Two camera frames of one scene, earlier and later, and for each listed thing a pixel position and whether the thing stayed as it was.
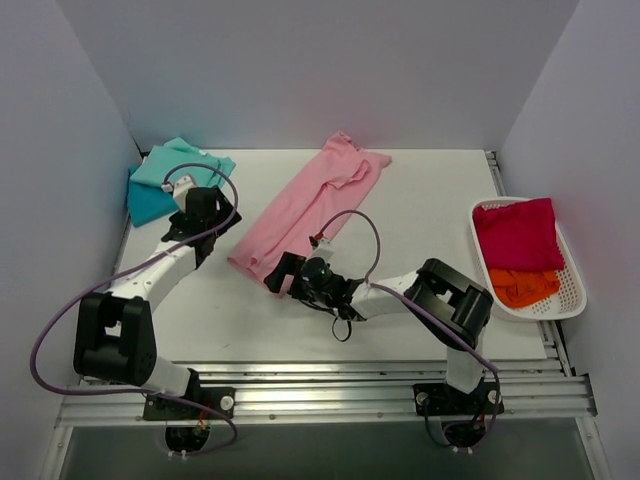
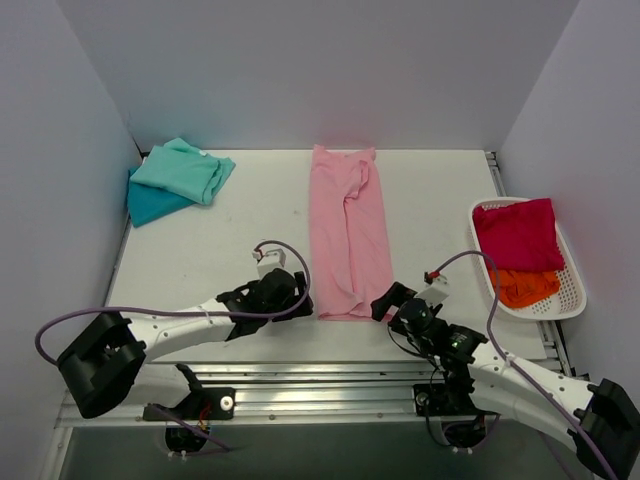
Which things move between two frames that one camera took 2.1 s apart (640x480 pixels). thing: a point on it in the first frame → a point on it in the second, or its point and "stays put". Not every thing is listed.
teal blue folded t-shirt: x=147 y=203 stays put
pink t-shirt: x=318 y=203 → x=350 y=235
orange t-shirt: x=515 y=288 stays put
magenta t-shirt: x=520 y=236 stays put
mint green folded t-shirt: x=168 y=162 stays put
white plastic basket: x=571 y=296 stays put
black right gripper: x=291 y=275 → x=396 y=302
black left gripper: x=181 y=223 → x=298 y=295
